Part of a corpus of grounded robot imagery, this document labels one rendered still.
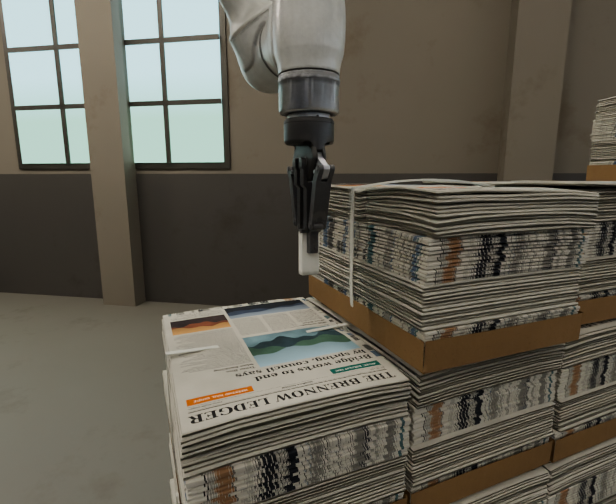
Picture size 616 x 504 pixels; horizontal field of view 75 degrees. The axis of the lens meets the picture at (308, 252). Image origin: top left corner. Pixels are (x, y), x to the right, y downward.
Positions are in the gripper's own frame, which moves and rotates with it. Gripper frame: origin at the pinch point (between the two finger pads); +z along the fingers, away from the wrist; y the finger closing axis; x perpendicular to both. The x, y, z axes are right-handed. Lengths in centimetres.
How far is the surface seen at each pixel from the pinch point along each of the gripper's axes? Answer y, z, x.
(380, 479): -18.5, 27.2, -2.2
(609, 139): 14, -22, -95
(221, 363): -5.8, 13.2, 15.4
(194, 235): 284, 36, -19
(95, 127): 311, -50, 49
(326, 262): 8.2, 3.8, -7.1
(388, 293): -12.3, 4.2, -6.7
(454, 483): -18.5, 32.1, -15.1
